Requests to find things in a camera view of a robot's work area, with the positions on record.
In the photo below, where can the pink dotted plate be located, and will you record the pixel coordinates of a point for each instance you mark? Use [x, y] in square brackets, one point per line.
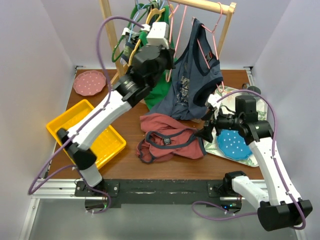
[89, 83]

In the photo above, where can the leaf pattern tray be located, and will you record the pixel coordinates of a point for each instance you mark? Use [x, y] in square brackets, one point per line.
[229, 102]

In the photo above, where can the pink wire hanger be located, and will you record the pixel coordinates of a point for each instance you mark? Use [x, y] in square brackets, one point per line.
[172, 17]
[212, 37]

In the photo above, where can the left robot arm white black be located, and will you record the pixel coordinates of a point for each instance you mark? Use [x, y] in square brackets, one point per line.
[142, 76]

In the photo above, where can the black mounting base plate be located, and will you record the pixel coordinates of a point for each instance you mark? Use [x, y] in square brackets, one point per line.
[165, 192]

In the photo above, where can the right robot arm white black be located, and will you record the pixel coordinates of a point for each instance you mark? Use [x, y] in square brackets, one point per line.
[281, 205]

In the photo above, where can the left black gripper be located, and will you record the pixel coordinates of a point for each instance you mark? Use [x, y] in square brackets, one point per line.
[169, 53]

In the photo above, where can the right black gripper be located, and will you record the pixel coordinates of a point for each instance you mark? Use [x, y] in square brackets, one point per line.
[205, 133]

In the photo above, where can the green tank top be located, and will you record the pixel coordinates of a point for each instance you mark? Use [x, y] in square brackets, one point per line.
[161, 89]

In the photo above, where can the red tank top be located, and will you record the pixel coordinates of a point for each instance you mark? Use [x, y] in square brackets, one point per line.
[166, 137]

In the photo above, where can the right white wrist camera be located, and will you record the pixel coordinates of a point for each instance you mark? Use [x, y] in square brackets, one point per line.
[213, 101]

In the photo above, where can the green hanger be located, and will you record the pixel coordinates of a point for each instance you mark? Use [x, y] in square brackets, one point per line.
[137, 13]

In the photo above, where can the navy blue tank top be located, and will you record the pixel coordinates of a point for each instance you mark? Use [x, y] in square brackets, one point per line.
[196, 75]

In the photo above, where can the grey mug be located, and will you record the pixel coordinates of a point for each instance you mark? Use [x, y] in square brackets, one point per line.
[252, 88]

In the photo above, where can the yellow hanger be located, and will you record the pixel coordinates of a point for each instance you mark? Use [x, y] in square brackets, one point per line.
[155, 15]

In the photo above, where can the blue dotted plate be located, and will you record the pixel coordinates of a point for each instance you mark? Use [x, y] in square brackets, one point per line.
[232, 145]

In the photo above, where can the yellow plastic tray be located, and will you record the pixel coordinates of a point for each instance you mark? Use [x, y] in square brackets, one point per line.
[107, 145]

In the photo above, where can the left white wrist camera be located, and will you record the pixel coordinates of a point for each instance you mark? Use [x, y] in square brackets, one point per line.
[157, 34]

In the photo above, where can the zebra pattern garment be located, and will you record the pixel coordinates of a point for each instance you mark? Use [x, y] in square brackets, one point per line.
[127, 50]

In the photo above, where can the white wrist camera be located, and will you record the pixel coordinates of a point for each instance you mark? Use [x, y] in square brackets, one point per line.
[157, 34]
[213, 101]

